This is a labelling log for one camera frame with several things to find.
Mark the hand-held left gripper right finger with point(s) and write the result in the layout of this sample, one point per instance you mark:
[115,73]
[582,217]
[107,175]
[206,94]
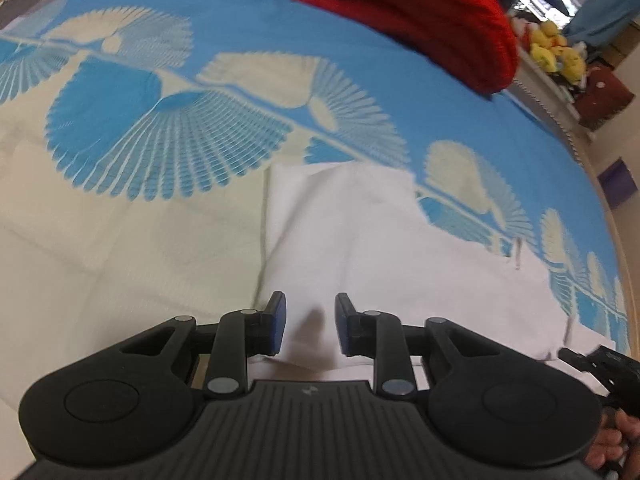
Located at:
[344,327]

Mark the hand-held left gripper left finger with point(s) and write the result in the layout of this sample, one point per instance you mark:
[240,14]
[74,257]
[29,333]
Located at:
[276,325]

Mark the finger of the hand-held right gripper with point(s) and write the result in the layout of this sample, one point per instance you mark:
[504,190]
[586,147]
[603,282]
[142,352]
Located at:
[574,357]

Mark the white small garment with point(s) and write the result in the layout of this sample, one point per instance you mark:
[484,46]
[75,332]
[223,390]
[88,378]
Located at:
[360,240]

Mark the person's right hand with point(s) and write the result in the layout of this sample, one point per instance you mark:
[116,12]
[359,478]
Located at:
[620,435]

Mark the purple box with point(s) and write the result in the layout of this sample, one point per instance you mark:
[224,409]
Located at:
[617,180]

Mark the blue cream patterned blanket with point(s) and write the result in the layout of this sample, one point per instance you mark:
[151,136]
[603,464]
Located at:
[150,125]

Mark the dark red spotted box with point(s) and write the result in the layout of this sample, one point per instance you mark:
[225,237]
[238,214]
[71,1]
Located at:
[602,95]

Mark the yellow plush toy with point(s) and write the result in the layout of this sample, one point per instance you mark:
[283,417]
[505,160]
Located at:
[574,64]
[542,36]
[545,57]

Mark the red knit cloth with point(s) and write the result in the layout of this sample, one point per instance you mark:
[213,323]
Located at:
[425,15]

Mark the blue curtain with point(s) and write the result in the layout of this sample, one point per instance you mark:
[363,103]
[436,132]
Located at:
[602,2]

